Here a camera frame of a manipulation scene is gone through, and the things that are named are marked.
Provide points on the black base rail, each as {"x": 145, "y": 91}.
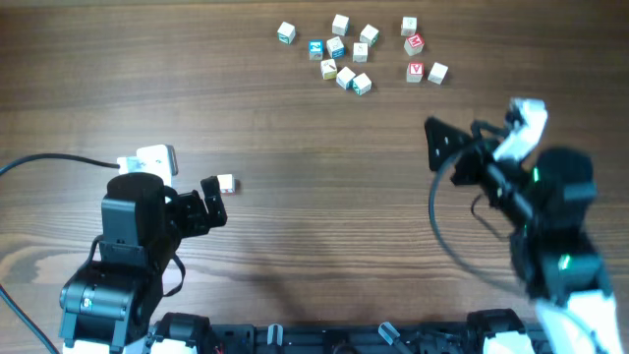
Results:
{"x": 438, "y": 338}

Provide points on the plain block upper right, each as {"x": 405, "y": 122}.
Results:
{"x": 409, "y": 26}

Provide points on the red V letter block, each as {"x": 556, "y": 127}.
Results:
{"x": 415, "y": 72}

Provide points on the picture block centre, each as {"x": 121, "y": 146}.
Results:
{"x": 360, "y": 52}

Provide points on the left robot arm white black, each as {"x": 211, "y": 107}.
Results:
{"x": 110, "y": 301}

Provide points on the plain top block upper middle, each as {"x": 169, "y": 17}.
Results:
{"x": 340, "y": 25}

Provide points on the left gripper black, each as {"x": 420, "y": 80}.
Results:
{"x": 189, "y": 205}

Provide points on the red M letter block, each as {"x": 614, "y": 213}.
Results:
{"x": 414, "y": 44}

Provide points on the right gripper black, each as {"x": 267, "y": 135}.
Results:
{"x": 458, "y": 139}

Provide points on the green sided block upper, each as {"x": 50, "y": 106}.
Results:
{"x": 369, "y": 35}

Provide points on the red sided base block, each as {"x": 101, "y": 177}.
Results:
{"x": 227, "y": 183}

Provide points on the plain block far right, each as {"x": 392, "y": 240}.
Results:
{"x": 437, "y": 73}

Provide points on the plain block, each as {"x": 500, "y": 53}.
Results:
{"x": 340, "y": 25}
{"x": 437, "y": 73}
{"x": 409, "y": 26}

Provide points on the blue P letter block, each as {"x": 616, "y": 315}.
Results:
{"x": 345, "y": 78}

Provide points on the blue sided picture block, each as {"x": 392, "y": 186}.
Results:
{"x": 335, "y": 47}

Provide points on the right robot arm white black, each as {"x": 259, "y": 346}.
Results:
{"x": 562, "y": 271}

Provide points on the green letter block far left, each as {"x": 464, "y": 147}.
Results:
{"x": 286, "y": 33}

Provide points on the yellow sided picture block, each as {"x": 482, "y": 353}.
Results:
{"x": 328, "y": 69}

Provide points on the blue H letter block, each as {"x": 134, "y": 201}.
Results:
{"x": 316, "y": 50}

